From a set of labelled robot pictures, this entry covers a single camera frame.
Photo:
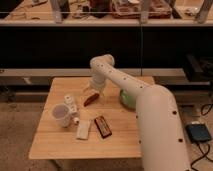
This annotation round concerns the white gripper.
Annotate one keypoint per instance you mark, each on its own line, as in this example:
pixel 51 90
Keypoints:
pixel 96 83

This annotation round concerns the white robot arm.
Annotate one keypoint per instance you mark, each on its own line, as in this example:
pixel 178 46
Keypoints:
pixel 163 145

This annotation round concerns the white ceramic cup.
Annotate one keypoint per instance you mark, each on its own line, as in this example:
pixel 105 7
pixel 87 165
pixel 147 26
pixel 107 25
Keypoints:
pixel 61 113

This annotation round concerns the dark chocolate bar package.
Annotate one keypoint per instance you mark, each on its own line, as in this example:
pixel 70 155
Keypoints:
pixel 102 126

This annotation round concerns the green bowl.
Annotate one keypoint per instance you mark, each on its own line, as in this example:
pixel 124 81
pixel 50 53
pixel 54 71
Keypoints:
pixel 126 100

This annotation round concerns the small white bottle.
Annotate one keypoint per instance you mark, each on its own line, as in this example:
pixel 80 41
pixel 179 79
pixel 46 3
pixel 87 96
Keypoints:
pixel 76 120

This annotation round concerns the wooden table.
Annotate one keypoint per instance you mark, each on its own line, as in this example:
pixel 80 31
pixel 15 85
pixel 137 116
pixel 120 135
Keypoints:
pixel 54 142

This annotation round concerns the black foot pedal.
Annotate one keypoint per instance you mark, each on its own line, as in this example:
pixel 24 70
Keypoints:
pixel 198 133

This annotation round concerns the long background workbench shelf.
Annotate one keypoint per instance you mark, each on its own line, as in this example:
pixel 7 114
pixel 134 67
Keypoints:
pixel 107 13

